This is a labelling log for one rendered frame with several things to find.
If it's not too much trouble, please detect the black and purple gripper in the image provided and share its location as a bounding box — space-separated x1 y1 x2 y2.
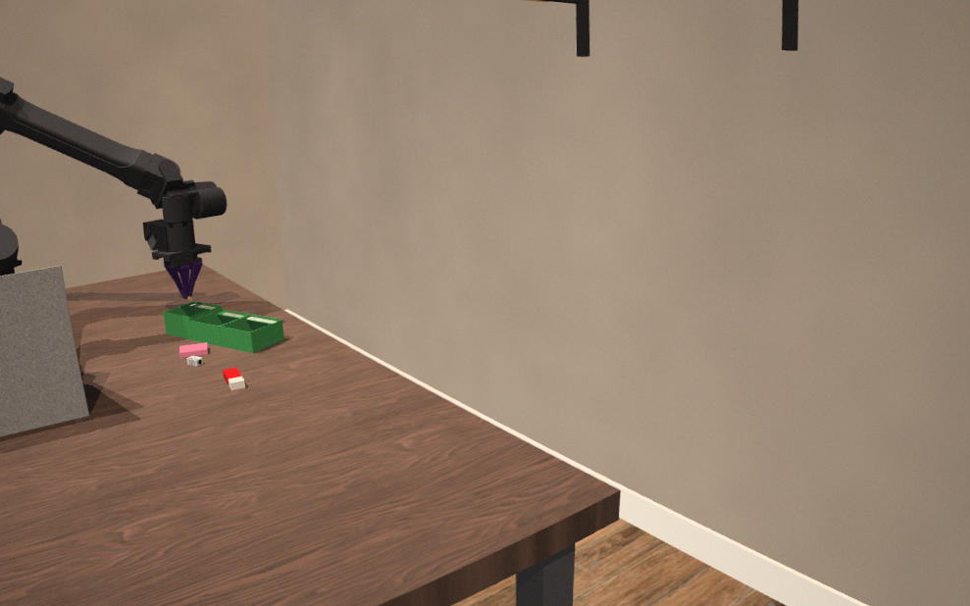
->
152 220 211 299

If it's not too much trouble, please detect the green three-compartment bin rack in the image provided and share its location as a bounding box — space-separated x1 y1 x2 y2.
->
163 301 284 353

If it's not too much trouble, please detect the red and white eraser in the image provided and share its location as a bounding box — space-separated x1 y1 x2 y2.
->
223 368 245 390

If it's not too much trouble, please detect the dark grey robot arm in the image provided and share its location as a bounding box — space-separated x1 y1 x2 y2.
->
0 77 227 276

